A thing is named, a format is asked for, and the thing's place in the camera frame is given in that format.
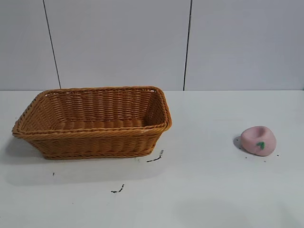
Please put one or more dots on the brown woven wicker basket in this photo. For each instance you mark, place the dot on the brown woven wicker basket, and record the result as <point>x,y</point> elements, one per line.
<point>95,140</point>

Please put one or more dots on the pink toy peach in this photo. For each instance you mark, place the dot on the pink toy peach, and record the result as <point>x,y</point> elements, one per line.
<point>256,145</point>

